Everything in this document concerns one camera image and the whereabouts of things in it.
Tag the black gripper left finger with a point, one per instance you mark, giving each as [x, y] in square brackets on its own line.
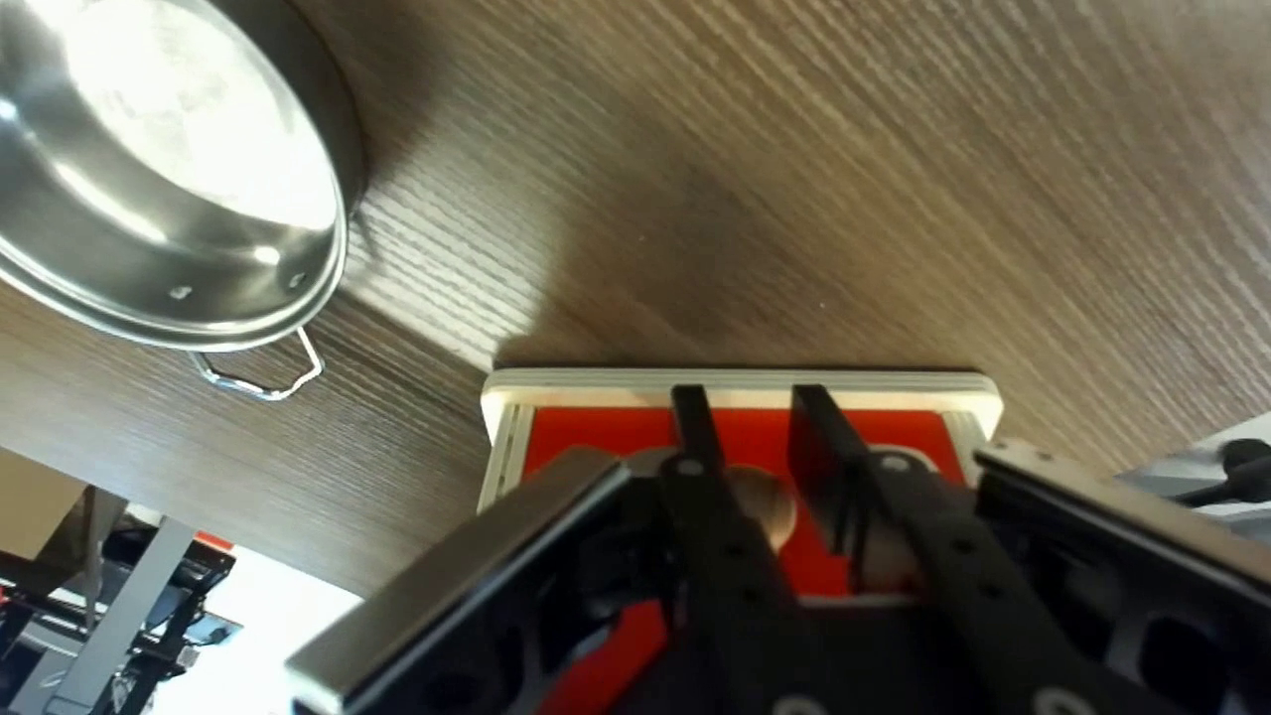
[719, 556]

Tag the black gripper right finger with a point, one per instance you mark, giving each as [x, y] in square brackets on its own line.
[915, 556]

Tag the red drawer with wooden knob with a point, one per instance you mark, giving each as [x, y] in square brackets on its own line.
[597, 434]

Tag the red box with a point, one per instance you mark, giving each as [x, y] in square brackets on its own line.
[509, 400]

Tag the metal bowl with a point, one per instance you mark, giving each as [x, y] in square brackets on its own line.
[161, 159]

